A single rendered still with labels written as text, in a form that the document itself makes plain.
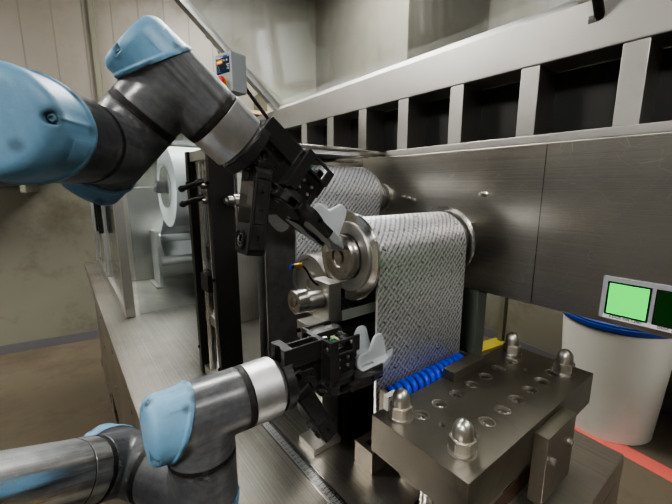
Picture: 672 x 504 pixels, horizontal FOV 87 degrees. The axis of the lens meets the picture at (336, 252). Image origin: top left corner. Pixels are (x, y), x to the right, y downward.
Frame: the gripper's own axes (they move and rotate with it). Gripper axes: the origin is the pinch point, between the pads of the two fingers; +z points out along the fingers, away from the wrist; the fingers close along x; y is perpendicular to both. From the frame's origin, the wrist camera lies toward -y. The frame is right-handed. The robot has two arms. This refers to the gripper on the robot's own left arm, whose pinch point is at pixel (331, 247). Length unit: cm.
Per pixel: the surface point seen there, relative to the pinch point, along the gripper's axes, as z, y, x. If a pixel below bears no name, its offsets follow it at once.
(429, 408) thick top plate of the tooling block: 21.7, -13.0, -13.9
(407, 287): 13.6, 2.0, -5.8
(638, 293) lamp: 32.1, 18.1, -30.7
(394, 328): 15.6, -4.9, -5.8
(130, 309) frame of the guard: 9, -37, 97
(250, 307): 33, -14, 68
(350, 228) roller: 0.8, 4.3, -0.7
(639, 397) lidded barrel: 210, 49, -8
